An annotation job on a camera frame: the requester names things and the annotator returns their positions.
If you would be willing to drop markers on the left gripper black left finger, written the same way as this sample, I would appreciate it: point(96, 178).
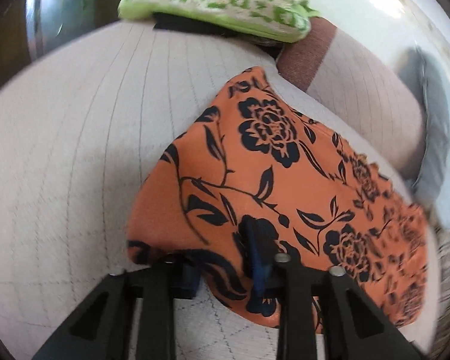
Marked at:
point(163, 284)

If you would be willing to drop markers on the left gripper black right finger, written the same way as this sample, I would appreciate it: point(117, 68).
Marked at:
point(278, 274)

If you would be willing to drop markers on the orange black floral cloth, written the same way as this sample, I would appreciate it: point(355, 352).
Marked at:
point(253, 177)

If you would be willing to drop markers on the light grey-blue pillow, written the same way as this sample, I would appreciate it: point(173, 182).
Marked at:
point(426, 78)

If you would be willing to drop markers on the beige bolster with brown band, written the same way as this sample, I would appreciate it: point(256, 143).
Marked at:
point(349, 80)

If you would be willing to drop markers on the black flat item under pillow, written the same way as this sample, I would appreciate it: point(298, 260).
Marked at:
point(193, 26)

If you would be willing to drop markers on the green patterned white pillow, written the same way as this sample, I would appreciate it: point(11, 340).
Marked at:
point(280, 20)

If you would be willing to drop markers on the wooden glass-panel door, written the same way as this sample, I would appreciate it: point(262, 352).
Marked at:
point(30, 29)

